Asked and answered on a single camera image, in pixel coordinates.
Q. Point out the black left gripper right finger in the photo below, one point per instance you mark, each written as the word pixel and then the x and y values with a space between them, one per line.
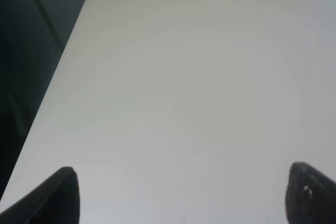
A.
pixel 310 195

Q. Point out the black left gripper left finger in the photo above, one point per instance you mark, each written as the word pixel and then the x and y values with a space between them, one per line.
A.
pixel 56 200

